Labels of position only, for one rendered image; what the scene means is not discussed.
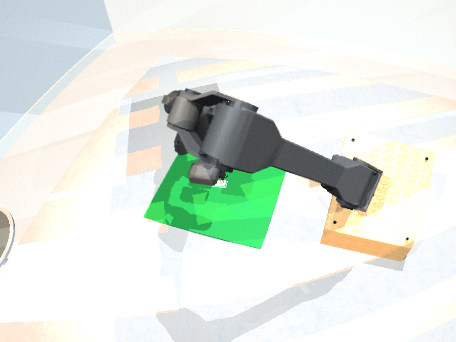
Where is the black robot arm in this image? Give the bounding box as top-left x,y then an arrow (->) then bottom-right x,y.
162,88 -> 383,213

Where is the green circuit board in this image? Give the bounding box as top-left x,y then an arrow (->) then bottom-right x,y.
144,153 -> 286,250

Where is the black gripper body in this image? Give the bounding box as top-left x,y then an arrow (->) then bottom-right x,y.
187,131 -> 220,186

